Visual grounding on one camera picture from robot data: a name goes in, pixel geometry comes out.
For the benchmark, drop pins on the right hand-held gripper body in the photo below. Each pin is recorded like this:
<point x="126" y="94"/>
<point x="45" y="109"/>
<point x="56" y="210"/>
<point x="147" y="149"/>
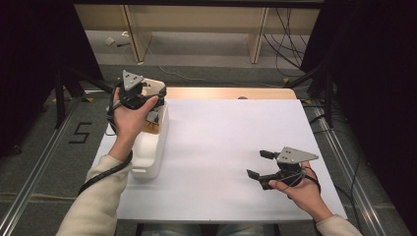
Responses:
<point x="293" y="155"/>

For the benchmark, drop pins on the person's right hand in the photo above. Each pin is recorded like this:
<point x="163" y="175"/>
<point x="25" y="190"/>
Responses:
<point x="306" y="193"/>

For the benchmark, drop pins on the small black floor item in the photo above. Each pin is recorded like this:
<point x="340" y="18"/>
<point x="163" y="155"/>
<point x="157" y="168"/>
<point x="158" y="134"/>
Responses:
<point x="123" y="44"/>

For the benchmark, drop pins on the black metal stand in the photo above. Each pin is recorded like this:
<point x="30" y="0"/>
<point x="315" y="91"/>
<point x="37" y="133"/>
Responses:
<point x="60" y="98"/>
<point x="327" y="95"/>

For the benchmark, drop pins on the person's left hand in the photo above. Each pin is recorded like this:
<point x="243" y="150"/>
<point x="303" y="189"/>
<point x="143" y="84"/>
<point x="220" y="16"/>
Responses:
<point x="129" y="123"/>

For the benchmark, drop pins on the white table cover sheet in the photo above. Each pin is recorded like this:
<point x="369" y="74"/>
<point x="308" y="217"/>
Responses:
<point x="229" y="147"/>

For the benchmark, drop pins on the black curtain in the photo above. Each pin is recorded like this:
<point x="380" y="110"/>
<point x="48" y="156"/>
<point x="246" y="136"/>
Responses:
<point x="36" y="65"/>
<point x="377" y="82"/>

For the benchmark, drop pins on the white plastic bin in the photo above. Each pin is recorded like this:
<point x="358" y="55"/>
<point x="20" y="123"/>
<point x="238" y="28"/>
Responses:
<point x="149" y="154"/>

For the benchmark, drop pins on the aluminium floor rail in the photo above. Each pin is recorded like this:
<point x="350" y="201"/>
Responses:
<point x="32" y="183"/>
<point x="354" y="177"/>

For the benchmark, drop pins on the small white floor item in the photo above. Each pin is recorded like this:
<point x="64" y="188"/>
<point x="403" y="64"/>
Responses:
<point x="109" y="41"/>

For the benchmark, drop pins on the wooden shelf unit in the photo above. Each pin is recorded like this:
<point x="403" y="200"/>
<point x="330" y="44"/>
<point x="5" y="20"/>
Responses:
<point x="196" y="18"/>

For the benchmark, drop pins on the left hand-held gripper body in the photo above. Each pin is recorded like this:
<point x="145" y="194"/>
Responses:
<point x="131" y="88"/>

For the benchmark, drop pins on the beige painted phone case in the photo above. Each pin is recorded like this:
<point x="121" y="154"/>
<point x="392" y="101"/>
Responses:
<point x="154" y="87"/>

